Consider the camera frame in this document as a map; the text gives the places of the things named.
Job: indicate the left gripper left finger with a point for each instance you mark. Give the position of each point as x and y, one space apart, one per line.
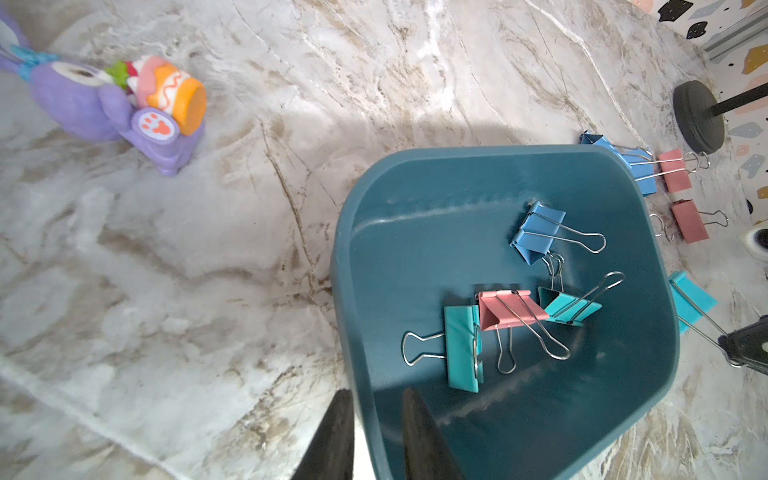
330 454

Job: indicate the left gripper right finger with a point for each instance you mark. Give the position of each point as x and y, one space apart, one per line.
427 456

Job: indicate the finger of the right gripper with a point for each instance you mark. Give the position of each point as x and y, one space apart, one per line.
747 347

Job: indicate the pink binder clip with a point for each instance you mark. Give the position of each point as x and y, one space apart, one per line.
674 168
502 311
690 223

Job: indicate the blue binder clip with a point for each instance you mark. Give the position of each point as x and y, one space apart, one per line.
542 226
639 160

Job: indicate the teal plastic storage box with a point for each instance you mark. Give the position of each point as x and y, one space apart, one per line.
429 228

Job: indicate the glitter microphone on black stand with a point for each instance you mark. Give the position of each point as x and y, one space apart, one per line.
698 113

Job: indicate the purple toy figure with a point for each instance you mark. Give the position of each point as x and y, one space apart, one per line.
149 102

